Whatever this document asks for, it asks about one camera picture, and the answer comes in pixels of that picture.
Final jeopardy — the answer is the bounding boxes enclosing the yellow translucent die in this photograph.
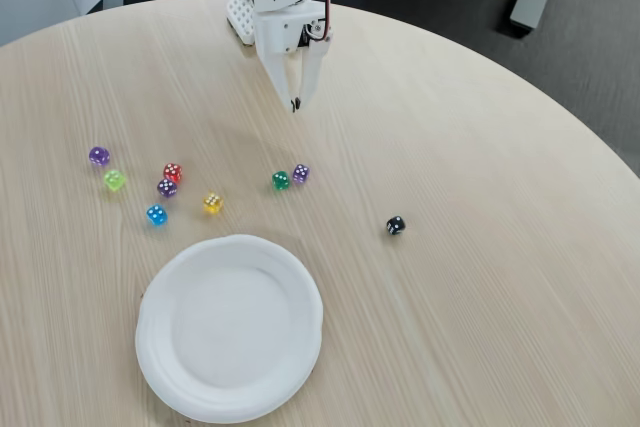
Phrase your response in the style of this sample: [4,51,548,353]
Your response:
[202,192,225,216]

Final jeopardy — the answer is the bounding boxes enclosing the lime green translucent die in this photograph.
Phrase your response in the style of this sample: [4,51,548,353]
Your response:
[103,169,127,193]

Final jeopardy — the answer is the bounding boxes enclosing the white paper plate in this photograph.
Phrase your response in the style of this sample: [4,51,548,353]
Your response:
[134,233,325,424]

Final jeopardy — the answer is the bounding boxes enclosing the blue translucent die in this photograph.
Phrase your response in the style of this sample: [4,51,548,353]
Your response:
[145,204,169,228]

